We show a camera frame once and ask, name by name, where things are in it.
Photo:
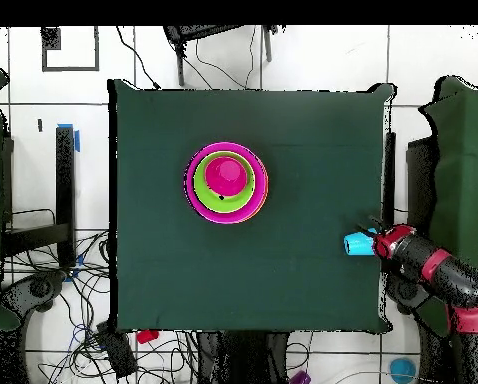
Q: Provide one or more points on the blue plastic cup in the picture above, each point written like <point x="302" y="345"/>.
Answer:
<point x="357" y="246"/>

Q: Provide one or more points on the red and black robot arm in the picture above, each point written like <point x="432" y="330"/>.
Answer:
<point x="455" y="276"/>

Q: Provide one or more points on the black upright bar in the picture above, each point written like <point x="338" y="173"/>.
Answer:
<point x="389" y="180"/>

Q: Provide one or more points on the grey floor base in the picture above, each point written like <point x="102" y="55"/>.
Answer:
<point x="407" y="294"/>

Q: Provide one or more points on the black box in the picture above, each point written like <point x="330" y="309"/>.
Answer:
<point x="419" y="180"/>

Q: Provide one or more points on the dark green tablecloth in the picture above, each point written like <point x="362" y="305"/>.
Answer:
<point x="303" y="160"/>

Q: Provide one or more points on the orange plastic bowl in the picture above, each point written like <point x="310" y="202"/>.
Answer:
<point x="267" y="191"/>

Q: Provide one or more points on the blue bowl on floor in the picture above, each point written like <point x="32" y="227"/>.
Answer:
<point x="402" y="370"/>

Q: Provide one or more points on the green plastic bowl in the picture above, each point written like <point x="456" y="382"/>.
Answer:
<point x="227" y="204"/>

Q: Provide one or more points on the large pink plastic bowl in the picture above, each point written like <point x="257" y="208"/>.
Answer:
<point x="223" y="218"/>

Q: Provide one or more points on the small red plastic bowl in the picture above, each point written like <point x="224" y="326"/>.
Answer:
<point x="227" y="176"/>

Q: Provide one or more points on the small purple floor object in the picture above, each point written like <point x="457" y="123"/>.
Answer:
<point x="301" y="378"/>

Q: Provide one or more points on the black stand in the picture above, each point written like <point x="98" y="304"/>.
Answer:
<point x="243" y="360"/>

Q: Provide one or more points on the small red floor object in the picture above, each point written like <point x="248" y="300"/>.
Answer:
<point x="147" y="336"/>

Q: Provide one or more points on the black stool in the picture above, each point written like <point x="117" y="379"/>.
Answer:
<point x="180" y="64"/>

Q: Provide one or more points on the black power brick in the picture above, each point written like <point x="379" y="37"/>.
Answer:
<point x="117" y="354"/>

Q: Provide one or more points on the blue tape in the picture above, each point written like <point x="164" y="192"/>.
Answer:
<point x="77" y="140"/>

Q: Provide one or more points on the black floor foot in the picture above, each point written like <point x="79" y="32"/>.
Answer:
<point x="39" y="288"/>

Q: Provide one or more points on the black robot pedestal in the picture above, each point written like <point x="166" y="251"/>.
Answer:
<point x="435" y="360"/>

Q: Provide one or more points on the black metal frame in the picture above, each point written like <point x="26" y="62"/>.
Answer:
<point x="65" y="180"/>

